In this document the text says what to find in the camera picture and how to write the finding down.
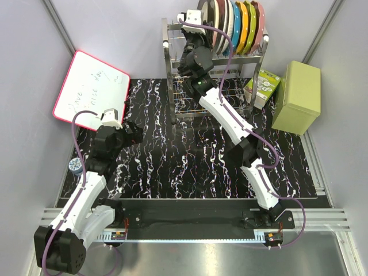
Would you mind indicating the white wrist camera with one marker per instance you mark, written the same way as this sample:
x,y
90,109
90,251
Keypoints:
x,y
109,118
193,17

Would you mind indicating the steel dish rack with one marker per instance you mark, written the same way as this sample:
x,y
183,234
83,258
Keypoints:
x,y
181,105

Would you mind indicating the blue dotted plate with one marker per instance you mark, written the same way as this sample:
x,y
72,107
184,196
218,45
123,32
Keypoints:
x,y
237,25

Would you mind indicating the floral plate orange rim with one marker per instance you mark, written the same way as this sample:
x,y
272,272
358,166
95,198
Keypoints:
x,y
230,26

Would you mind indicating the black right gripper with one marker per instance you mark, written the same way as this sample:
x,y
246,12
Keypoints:
x,y
202,37

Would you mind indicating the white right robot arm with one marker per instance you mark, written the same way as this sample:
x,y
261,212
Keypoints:
x,y
195,64

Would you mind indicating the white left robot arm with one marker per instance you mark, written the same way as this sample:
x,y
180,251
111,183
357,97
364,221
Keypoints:
x,y
62,245

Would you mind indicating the pink cream tree plate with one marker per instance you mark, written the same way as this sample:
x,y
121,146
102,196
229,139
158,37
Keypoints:
x,y
218,11

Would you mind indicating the green cardboard box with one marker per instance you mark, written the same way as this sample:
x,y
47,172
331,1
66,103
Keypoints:
x,y
298,99

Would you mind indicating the pink framed whiteboard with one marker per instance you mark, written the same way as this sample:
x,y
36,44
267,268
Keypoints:
x,y
91,84

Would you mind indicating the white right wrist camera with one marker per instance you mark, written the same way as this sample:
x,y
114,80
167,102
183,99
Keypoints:
x,y
193,17

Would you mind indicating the orange dotted plate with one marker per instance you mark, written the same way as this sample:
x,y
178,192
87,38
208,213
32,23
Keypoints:
x,y
245,26

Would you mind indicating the red teal glazed plate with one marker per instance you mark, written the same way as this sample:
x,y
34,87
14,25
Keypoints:
x,y
223,40

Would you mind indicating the green printed plate box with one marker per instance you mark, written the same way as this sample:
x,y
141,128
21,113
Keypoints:
x,y
267,84

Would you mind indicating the pink dotted plate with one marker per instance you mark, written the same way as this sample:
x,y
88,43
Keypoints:
x,y
260,25

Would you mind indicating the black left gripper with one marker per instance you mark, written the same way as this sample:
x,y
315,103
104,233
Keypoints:
x,y
133,131

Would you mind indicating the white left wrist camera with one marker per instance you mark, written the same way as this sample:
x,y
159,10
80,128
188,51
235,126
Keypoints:
x,y
109,118

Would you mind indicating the dark rimmed cream plate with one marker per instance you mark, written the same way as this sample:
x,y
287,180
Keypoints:
x,y
207,8

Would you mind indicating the green dotted plate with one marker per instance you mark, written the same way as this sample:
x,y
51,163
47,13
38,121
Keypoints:
x,y
252,22

